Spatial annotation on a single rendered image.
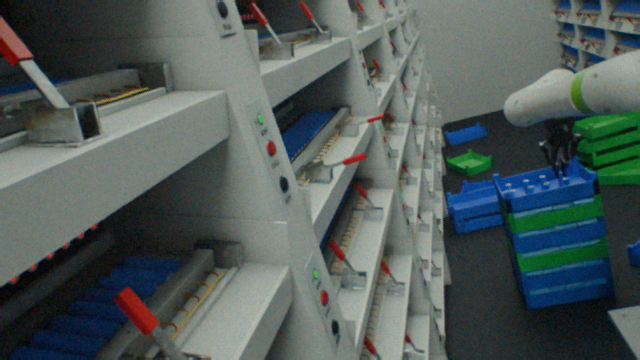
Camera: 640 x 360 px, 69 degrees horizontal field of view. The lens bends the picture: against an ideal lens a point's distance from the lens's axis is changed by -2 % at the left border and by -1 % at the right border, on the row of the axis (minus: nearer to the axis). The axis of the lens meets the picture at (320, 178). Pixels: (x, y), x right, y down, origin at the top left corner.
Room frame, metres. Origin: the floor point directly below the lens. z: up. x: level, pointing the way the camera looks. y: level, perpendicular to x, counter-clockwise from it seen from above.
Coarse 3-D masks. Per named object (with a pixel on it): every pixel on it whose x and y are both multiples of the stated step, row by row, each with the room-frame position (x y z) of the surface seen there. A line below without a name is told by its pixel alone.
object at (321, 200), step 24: (312, 96) 1.16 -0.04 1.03; (336, 96) 1.14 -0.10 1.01; (360, 96) 1.12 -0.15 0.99; (360, 120) 1.08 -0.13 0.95; (336, 144) 0.90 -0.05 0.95; (360, 144) 0.93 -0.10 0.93; (336, 168) 0.76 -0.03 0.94; (312, 192) 0.66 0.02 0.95; (336, 192) 0.69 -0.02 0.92; (312, 216) 0.58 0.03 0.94
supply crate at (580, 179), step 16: (576, 160) 1.57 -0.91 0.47; (496, 176) 1.64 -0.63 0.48; (512, 176) 1.64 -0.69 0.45; (528, 176) 1.62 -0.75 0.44; (576, 176) 1.57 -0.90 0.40; (592, 176) 1.39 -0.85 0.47; (496, 192) 1.66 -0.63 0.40; (544, 192) 1.43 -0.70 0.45; (560, 192) 1.42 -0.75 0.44; (576, 192) 1.41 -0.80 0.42; (592, 192) 1.40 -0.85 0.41; (512, 208) 1.46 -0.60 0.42; (528, 208) 1.45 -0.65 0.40
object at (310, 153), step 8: (344, 112) 1.07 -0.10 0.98; (336, 120) 1.00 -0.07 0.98; (344, 120) 1.06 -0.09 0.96; (328, 128) 0.93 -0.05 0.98; (336, 128) 0.98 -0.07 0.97; (320, 136) 0.88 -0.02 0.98; (328, 136) 0.90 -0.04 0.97; (336, 136) 0.91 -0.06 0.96; (312, 144) 0.83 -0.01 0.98; (320, 144) 0.84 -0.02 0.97; (304, 152) 0.78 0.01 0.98; (312, 152) 0.78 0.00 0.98; (328, 152) 0.82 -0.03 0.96; (296, 160) 0.74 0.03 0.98; (304, 160) 0.74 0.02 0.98; (312, 160) 0.78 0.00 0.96; (296, 168) 0.70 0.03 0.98; (296, 176) 0.69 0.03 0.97
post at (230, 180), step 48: (48, 0) 0.51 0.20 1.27; (96, 0) 0.49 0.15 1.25; (144, 0) 0.48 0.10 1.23; (192, 0) 0.46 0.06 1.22; (48, 48) 0.52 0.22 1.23; (240, 48) 0.52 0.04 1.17; (240, 96) 0.48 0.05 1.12; (240, 144) 0.46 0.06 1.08; (144, 192) 0.50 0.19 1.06; (192, 192) 0.49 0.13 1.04; (240, 192) 0.47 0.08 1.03; (288, 336) 0.47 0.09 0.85
